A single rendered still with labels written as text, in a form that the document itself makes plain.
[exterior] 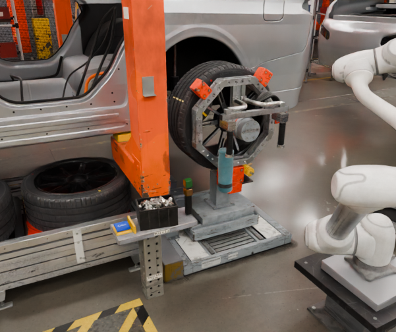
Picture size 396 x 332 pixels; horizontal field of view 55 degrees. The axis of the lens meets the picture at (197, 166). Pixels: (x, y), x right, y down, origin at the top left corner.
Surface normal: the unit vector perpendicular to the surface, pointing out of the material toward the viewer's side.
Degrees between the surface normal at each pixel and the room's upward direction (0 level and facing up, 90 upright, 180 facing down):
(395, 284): 4
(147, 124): 90
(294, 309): 0
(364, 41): 86
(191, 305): 0
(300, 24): 90
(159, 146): 90
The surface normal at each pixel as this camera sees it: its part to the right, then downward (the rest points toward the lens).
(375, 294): -0.04, -0.90
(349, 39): -0.90, 0.11
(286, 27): 0.43, 0.36
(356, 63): -0.48, -0.32
